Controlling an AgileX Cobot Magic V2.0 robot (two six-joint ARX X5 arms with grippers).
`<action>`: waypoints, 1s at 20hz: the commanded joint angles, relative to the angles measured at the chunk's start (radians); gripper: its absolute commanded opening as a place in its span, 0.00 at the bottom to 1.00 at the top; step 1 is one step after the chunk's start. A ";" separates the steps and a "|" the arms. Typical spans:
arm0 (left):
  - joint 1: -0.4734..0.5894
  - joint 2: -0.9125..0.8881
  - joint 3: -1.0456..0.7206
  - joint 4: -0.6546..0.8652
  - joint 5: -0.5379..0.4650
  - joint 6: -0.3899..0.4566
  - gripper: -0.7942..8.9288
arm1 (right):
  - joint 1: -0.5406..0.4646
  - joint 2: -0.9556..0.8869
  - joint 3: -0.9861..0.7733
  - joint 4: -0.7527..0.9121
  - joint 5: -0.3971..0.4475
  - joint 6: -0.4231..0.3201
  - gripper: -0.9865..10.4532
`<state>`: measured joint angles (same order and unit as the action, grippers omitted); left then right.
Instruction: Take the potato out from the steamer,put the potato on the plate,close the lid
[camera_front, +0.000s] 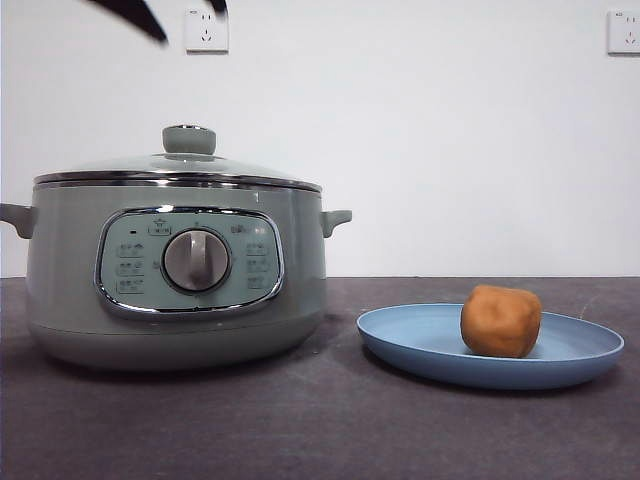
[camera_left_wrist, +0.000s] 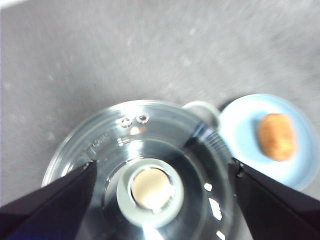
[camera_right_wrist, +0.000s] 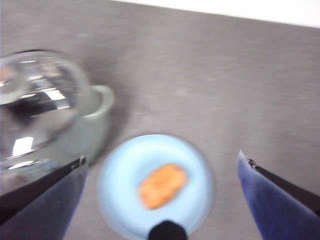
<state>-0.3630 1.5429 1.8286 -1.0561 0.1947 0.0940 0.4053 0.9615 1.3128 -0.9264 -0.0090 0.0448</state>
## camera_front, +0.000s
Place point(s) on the pale green electric steamer pot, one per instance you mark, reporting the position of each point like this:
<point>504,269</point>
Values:
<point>65,260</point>

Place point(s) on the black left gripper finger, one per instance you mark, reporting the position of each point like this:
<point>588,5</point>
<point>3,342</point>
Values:
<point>220,3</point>
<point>137,15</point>

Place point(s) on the glass lid with green knob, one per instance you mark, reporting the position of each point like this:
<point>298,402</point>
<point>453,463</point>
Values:
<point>190,140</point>

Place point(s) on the white wall socket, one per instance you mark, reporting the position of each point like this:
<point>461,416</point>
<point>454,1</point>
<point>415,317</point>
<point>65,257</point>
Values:
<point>624,32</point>
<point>207,30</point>

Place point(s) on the brown potato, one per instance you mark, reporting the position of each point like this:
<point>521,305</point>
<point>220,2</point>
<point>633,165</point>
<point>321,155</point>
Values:
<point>500,320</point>

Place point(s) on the light blue round plate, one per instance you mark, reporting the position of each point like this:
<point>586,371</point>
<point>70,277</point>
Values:
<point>415,340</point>

